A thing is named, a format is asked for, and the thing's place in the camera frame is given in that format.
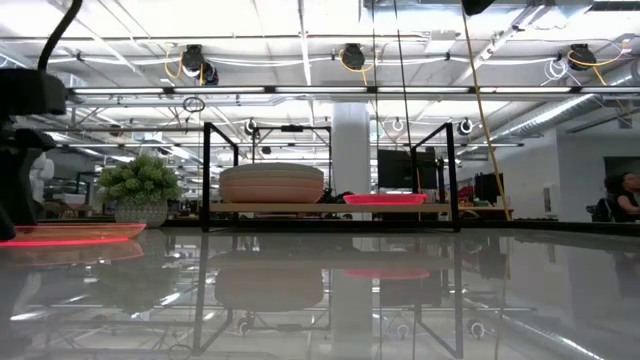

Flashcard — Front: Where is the black computer monitor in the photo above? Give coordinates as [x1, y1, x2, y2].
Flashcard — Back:
[377, 148, 439, 190]
[473, 172, 505, 204]

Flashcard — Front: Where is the background black rig frame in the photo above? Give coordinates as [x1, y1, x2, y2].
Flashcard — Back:
[249, 124, 334, 166]

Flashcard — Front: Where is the green potted plant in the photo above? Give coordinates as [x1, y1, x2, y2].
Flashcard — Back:
[96, 153, 184, 229]

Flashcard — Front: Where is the yellow hanging cable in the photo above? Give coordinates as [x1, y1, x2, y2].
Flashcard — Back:
[459, 12, 512, 222]

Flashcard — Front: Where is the large pink translucent plate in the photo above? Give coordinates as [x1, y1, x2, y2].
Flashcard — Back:
[342, 193, 429, 207]

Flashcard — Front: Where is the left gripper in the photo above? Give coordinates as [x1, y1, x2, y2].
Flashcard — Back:
[0, 127, 57, 242]

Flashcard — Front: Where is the black ceiling cable reel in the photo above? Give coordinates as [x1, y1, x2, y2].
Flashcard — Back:
[460, 0, 497, 16]
[341, 43, 366, 71]
[568, 43, 597, 72]
[179, 43, 206, 74]

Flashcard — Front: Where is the white building column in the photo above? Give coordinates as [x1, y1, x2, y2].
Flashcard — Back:
[331, 102, 372, 221]

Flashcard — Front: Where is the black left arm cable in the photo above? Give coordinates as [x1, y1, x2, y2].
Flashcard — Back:
[37, 0, 84, 71]

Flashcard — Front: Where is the cream white plate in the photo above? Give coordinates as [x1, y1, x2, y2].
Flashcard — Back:
[222, 161, 324, 175]

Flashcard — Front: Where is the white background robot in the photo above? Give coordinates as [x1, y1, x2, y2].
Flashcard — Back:
[29, 152, 55, 201]

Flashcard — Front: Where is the black hanging cable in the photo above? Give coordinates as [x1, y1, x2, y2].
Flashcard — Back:
[394, 0, 419, 151]

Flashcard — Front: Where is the small pink translucent plate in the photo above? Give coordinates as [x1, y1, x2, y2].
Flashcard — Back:
[349, 194, 422, 207]

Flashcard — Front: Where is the person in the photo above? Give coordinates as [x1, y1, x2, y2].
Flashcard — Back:
[602, 171, 640, 224]

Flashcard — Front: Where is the silver ventilation duct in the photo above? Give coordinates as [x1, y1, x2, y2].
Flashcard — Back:
[494, 94, 640, 146]

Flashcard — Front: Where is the orange translucent plate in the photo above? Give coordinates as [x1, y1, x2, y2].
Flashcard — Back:
[0, 222, 147, 247]

